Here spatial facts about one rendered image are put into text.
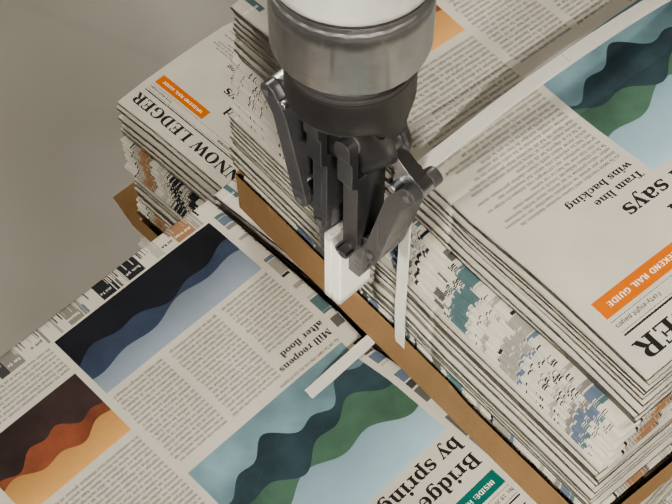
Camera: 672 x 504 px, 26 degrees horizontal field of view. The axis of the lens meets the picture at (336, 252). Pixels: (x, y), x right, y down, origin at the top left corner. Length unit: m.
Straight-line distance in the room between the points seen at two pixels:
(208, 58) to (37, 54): 0.89
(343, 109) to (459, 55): 0.17
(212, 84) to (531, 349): 0.73
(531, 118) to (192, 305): 0.32
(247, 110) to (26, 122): 1.32
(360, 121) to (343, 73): 0.05
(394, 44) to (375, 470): 0.38
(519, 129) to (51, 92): 1.53
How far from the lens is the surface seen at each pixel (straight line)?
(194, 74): 1.55
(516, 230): 0.85
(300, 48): 0.75
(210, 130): 1.50
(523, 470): 0.99
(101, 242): 2.17
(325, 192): 0.90
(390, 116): 0.80
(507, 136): 0.90
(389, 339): 1.04
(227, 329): 1.08
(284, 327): 1.08
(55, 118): 2.33
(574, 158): 0.89
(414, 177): 0.83
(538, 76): 0.91
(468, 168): 0.88
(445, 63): 0.93
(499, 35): 0.95
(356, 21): 0.72
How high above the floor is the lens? 1.75
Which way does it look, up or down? 55 degrees down
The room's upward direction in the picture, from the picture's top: straight up
